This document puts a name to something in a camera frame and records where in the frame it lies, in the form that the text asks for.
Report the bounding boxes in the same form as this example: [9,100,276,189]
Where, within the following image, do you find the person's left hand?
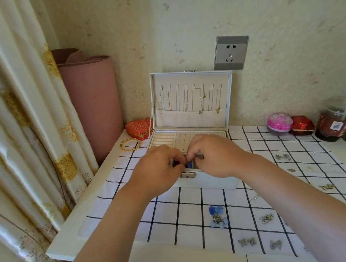
[120,141,193,204]

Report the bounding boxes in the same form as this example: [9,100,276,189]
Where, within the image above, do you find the person's right hand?
[182,124,264,186]

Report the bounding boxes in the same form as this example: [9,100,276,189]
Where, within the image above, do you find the white wooden jewelry box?
[134,59,253,203]

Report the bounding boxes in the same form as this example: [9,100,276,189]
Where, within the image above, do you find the pile of mixed earrings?
[274,147,316,178]

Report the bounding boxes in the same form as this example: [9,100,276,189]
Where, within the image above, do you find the person's left forearm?
[15,179,170,262]

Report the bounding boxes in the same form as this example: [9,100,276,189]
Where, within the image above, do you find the person's right forearm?
[236,140,346,262]

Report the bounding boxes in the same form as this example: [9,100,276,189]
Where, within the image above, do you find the red heart-shaped box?
[124,117,156,144]

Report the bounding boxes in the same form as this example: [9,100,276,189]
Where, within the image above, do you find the pink round trinket box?
[265,110,296,138]

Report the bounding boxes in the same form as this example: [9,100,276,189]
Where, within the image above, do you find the red faceted gift box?
[287,113,317,138]

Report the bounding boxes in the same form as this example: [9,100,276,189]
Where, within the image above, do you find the thin gold bangle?
[118,136,143,153]

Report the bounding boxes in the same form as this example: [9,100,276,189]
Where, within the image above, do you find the white black-grid table cloth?
[75,105,346,262]

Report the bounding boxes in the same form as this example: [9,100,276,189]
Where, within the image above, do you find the pink rolled mat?
[51,39,131,170]

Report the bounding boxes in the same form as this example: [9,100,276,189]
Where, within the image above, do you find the clear plastic drink cup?
[309,95,346,146]

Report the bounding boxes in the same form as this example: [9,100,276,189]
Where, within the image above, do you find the cream gold floral curtain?
[0,0,116,262]

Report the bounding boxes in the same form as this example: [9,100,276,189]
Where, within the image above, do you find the row of thin chain necklaces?
[156,76,228,124]

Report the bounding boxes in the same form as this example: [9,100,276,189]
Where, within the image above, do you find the grey wall socket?
[208,31,255,75]

